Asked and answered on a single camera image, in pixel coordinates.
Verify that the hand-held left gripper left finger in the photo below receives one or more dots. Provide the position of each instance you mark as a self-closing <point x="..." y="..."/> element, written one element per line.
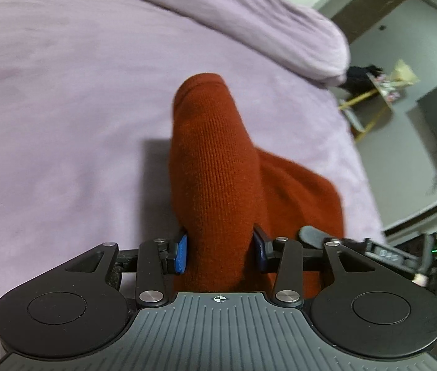
<point x="181" y="255"/>

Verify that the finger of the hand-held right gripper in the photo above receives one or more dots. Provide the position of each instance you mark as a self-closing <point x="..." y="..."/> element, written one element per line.
<point x="313" y="236"/>

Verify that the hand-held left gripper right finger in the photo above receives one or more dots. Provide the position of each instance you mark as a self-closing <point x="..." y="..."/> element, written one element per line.
<point x="260" y="251"/>

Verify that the red knit sweater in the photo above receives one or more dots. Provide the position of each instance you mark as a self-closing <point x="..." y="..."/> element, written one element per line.
<point x="218" y="170"/>

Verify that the yellow-legged stand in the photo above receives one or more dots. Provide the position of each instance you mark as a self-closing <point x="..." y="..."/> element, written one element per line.
<point x="377" y="100"/>

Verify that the black bag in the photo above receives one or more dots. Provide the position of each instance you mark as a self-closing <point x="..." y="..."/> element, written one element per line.
<point x="361" y="79"/>

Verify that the purple bed sheet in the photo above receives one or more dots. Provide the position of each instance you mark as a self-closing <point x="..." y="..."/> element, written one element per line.
<point x="67" y="104"/>

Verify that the purple folded blanket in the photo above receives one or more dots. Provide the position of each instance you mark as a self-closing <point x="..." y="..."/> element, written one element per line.
<point x="261" y="19"/>

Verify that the dark brown door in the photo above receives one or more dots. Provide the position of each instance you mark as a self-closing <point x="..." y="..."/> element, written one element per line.
<point x="369" y="11"/>

